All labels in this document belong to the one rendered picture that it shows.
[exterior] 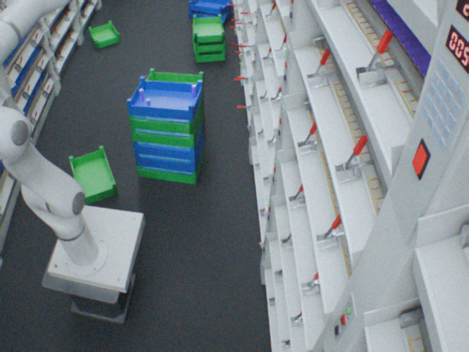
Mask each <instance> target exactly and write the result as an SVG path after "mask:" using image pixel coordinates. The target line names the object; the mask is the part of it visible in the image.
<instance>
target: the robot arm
mask: <svg viewBox="0 0 469 352"><path fill-rule="evenodd" d="M72 1H74V0H14V1H13V2H12V3H11V4H10V5H9V6H8V7H7V8H6V9H5V10H4V11H3V12H2V13H1V14H0V69H1V66H2V65H3V63H4V61H5V60H6V59H7V57H8V56H9V55H10V54H11V53H12V52H13V51H14V49H15V48H16V47H17V46H18V44H19V43H20V42H21V40H22V39H23V38H24V37H25V36H26V35H27V34H28V33H29V31H30V30H31V29H32V28H33V26H34V25H35V24H36V23H37V22H38V20H39V19H41V17H43V16H44V15H46V14H48V13H50V12H53V11H54V10H57V9H59V8H61V7H63V6H65V5H67V4H69V3H70V2H72ZM31 135H32V127H31V124H30V122H29V121H28V120H27V118H26V117H25V116H24V115H22V114H21V113H20V112H19V111H17V110H14V109H11V108H8V107H5V106H0V153H1V159H2V162H3V164H4V166H5V168H6V169H7V170H8V171H9V172H10V173H11V174H12V175H13V176H14V177H15V178H16V179H17V180H18V181H19V182H21V192H22V195H23V198H24V200H25V202H26V204H27V205H28V206H29V207H30V208H31V209H32V210H33V211H34V212H35V213H36V214H37V215H38V216H39V217H40V218H41V219H42V220H43V221H44V222H45V223H46V224H48V225H49V226H50V227H51V228H52V229H53V231H54V232H55V234H56V236H57V238H58V239H59V241H60V243H61V244H62V246H63V248H62V262H63V264H64V266H65V268H66V269H67V270H68V271H69V272H71V273H72V274H75V275H77V276H90V275H93V274H95V273H97V272H98V271H99V270H100V269H101V268H102V267H103V266H104V265H105V263H106V261H107V258H108V247H107V245H106V242H105V241H104V239H103V238H102V237H101V236H100V235H98V234H97V233H95V232H91V231H90V230H89V228H88V226H87V224H86V221H85V219H84V217H83V215H82V213H81V212H82V210H83V209H84V206H85V201H86V197H85V193H84V190H83V188H82V186H81V185H80V184H79V183H78V181H76V180H75V179H74V178H72V177H71V176H69V175H68V174H67V173H65V172H63V171H62V170H61V169H60V168H58V167H57V166H55V165H53V164H52V163H51V162H50V161H48V160H47V159H46V158H44V157H43V156H42V155H41V154H40V153H39V152H38V150H37V149H36V148H35V146H34V145H33V144H32V143H31V141H30V138H31Z"/></svg>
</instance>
